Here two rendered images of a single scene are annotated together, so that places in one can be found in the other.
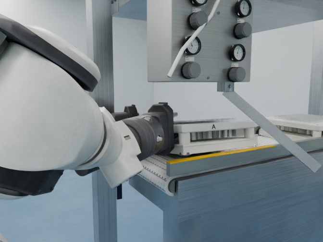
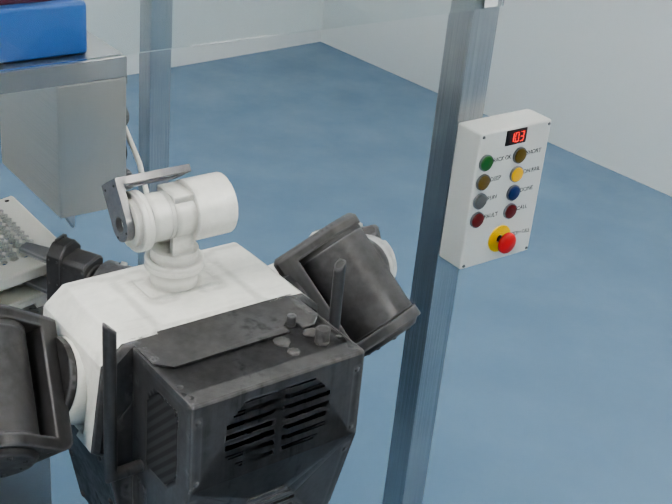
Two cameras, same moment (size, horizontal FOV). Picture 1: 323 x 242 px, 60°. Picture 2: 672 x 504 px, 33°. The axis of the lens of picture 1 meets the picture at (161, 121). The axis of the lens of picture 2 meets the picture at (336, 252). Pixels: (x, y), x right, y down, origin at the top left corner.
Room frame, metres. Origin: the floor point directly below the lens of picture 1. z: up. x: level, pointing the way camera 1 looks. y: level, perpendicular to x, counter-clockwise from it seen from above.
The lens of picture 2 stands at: (0.48, 1.52, 1.89)
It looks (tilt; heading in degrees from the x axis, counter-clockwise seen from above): 28 degrees down; 261
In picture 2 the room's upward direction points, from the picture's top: 6 degrees clockwise
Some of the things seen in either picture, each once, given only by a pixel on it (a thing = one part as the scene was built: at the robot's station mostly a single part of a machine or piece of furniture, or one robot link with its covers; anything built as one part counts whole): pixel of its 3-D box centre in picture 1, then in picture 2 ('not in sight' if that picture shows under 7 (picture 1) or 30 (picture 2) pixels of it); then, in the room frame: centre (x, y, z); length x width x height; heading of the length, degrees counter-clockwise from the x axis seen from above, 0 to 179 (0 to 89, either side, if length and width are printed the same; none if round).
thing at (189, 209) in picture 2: not in sight; (179, 221); (0.48, 0.45, 1.36); 0.10 x 0.07 x 0.09; 30
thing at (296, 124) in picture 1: (306, 121); not in sight; (1.06, -0.56, 1.00); 0.25 x 0.24 x 0.02; 30
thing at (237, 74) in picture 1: (237, 72); not in sight; (0.62, -0.17, 1.17); 0.03 x 0.03 x 0.04; 30
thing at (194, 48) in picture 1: (191, 45); not in sight; (0.57, -0.06, 1.22); 0.04 x 0.01 x 0.04; 120
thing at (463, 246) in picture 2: not in sight; (494, 189); (-0.08, -0.27, 1.08); 0.17 x 0.06 x 0.26; 30
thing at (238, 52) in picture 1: (237, 53); not in sight; (0.63, -0.17, 1.21); 0.04 x 0.01 x 0.04; 120
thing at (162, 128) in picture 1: (151, 133); (92, 284); (0.60, 0.02, 1.04); 0.12 x 0.10 x 0.13; 152
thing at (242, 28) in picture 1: (243, 28); not in sight; (0.63, -0.18, 1.27); 0.03 x 0.03 x 0.04; 30
